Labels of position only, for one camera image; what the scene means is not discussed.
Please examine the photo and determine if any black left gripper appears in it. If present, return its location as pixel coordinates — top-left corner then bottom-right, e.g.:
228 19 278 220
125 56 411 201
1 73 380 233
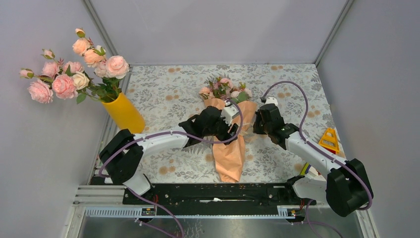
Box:
203 113 237 144

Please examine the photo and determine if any cream printed ribbon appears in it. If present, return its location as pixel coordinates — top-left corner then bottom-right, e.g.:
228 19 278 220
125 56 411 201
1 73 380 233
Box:
240 127 259 143

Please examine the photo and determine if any orange paper bouquet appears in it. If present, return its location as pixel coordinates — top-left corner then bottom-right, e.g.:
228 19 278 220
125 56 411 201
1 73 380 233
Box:
199 76 257 182

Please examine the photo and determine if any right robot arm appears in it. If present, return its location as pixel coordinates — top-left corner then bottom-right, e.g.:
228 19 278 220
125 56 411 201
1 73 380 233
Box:
253 103 373 217

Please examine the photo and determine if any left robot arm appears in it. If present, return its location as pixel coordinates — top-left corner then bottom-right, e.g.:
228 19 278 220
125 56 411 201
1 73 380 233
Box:
99 104 243 204

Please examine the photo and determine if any yellow vase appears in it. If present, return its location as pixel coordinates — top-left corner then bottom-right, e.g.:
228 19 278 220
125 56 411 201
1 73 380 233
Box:
101 93 145 133

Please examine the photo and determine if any pink rose bunch in vase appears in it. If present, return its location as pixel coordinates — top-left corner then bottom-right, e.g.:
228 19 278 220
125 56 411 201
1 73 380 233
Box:
19 28 130 104

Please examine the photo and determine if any yellow triangular plastic toy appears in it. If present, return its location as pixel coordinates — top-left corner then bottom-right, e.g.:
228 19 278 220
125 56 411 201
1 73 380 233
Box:
318 127 340 155

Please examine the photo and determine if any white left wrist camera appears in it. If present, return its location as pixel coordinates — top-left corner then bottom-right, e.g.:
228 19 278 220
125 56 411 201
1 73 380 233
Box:
220 101 239 126

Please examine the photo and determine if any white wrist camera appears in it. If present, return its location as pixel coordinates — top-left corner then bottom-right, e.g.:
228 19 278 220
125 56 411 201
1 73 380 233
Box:
260 97 278 106
220 101 239 126

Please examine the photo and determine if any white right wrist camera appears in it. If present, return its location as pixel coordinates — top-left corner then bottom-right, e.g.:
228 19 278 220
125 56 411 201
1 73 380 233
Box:
260 97 278 106

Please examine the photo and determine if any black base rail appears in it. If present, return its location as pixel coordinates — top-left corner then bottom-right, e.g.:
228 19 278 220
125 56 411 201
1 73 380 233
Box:
123 183 309 216

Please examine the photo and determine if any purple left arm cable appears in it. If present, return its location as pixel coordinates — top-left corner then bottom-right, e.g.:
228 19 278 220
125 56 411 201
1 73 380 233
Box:
98 98 244 238

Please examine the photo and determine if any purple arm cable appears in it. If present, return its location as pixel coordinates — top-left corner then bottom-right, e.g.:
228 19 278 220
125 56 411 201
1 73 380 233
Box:
98 98 244 238
260 80 373 238

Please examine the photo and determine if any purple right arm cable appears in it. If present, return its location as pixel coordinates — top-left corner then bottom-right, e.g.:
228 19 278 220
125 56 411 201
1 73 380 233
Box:
260 80 373 238

